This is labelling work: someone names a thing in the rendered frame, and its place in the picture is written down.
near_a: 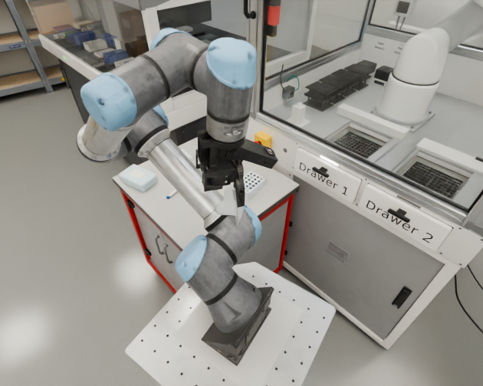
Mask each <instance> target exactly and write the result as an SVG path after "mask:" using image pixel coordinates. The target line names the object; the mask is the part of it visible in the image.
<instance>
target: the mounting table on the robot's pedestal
mask: <svg viewBox="0 0 483 386"><path fill-rule="evenodd" d="M233 268H234V269H235V270H237V271H238V272H240V273H242V274H244V275H246V276H247V277H249V278H251V279H252V280H254V281H255V282H257V283H259V284H261V285H262V286H264V287H269V286H272V287H273V288H274V291H273V292H274V293H276V294H278V295H279V296H281V297H283V298H284V299H286V300H287V301H289V302H291V303H293V304H294V305H296V306H298V307H299V308H301V309H303V312H302V313H301V315H300V317H299V319H298V320H297V322H296V324H295V326H294V328H293V329H292V331H291V334H290V335H289V336H288V338H287V341H286V342H285V344H284V346H283V348H282V350H281V352H280V353H279V355H278V357H277V359H276V361H275V362H274V364H273V366H272V368H271V370H270V371H269V373H268V376H267V377H266V379H265V380H264V383H263V385H262V386H301V385H302V383H303V381H304V379H305V377H306V375H307V372H308V370H309V368H310V366H311V363H312V361H313V360H314V357H315V355H316V354H317V350H318V349H319V347H320V344H321V342H322V340H323V338H324V336H325V334H326V332H327V329H328V327H329V325H330V323H331V321H332V318H333V317H334V314H335V312H336V308H335V307H334V306H332V305H331V304H329V303H327V302H325V301H323V300H322V299H320V298H318V297H317V296H315V295H313V294H312V293H309V292H308V291H306V290H305V289H302V288H300V287H299V286H297V285H295V284H293V283H292V282H290V281H288V280H286V279H285V278H283V277H282V276H279V275H277V274H276V273H274V272H272V271H270V270H269V269H267V268H265V267H263V266H262V265H260V264H258V263H256V262H252V263H243V264H238V265H234V266H233ZM201 301H202V300H201V299H200V298H199V297H198V296H197V295H196V293H195V292H194V291H193V290H192V289H191V288H190V287H189V285H188V284H187V283H185V284H184V285H183V286H182V287H181V288H180V289H179V290H178V291H177V293H176V294H175V295H174V296H173V297H172V298H171V299H170V301H169V302H168V303H167V304H166V305H165V306H164V307H163V308H162V309H161V310H160V311H159V312H158V313H157V314H156V316H155V317H154V318H153V319H152V320H151V321H150V322H149V324H148V325H147V326H146V327H145V328H144V329H143V330H142V332H141V333H140V334H139V335H138V336H137V337H136V338H135V339H134V340H133V341H132V342H131V343H130V344H129V345H128V346H127V348H126V354H127V355H128V356H129V357H130V358H131V359H133V360H134V361H135V362H136V363H137V364H138V365H139V366H140V367H141V368H142V369H143V370H144V371H145V372H147V373H148V374H149V375H150V376H151V377H152V378H153V379H155V380H156V381H157V382H158V383H159V384H160V385H161V386H238V385H237V384H236V383H235V382H234V381H232V380H231V379H230V378H228V377H227V376H226V375H224V374H223V373H222V372H220V371H219V370H218V369H217V368H216V367H214V366H213V365H212V364H210V363H209V362H208V361H206V360H205V359H204V358H203V357H202V356H201V355H199V354H198V353H196V352H195V351H194V350H192V349H191V348H190V347H189V346H188V345H186V344H185V343H184V342H182V341H181V340H180V339H178V338H177V337H176V336H174V333H175V332H176V331H177V330H178V328H179V327H180V326H181V325H182V324H183V323H184V322H185V320H186V319H187V318H188V317H189V315H190V314H191V313H192V311H193V310H194V309H195V308H196V307H197V305H198V304H199V303H200V302H201Z"/></svg>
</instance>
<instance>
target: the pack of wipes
mask: <svg viewBox="0 0 483 386"><path fill-rule="evenodd" d="M119 177H120V180H121V181H122V182H124V183H126V184H128V185H130V186H132V187H134V188H136V189H138V190H140V191H142V192H145V191H146V190H147V189H149V188H150V187H152V186H153V185H154V184H156V183H157V182H158V178H157V175H156V174H154V173H152V172H150V171H148V170H146V169H144V168H141V167H139V166H138V165H135V164H133V165H131V166H130V167H128V168H126V169H125V170H124V171H122V172H121V173H120V174H119Z"/></svg>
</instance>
